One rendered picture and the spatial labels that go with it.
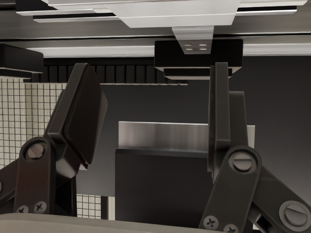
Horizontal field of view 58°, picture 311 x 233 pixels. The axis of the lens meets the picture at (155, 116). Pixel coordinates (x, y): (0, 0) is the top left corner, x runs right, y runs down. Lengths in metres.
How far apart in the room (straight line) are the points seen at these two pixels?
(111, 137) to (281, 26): 0.49
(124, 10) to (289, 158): 0.62
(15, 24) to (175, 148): 0.41
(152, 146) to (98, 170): 0.58
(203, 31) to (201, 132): 0.09
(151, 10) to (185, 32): 0.06
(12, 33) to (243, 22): 0.38
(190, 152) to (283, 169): 0.56
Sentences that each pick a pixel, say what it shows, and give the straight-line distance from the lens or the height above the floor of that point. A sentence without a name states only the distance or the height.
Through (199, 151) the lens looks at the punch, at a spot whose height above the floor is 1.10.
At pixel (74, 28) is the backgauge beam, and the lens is 0.50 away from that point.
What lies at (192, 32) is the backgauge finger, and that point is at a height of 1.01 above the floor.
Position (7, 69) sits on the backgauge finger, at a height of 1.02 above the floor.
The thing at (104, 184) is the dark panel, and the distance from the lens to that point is 0.79.
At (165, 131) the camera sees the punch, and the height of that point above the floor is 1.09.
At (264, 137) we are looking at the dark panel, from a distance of 0.73.
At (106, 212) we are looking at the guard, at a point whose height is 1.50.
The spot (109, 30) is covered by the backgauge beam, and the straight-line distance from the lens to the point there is 0.48.
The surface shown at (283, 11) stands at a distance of 0.23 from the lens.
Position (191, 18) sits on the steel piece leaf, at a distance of 0.22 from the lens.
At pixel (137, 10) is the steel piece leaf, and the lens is 0.20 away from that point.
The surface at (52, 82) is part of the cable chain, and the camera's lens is 0.67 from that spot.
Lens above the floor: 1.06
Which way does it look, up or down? 5 degrees up
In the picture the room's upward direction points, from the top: 179 degrees counter-clockwise
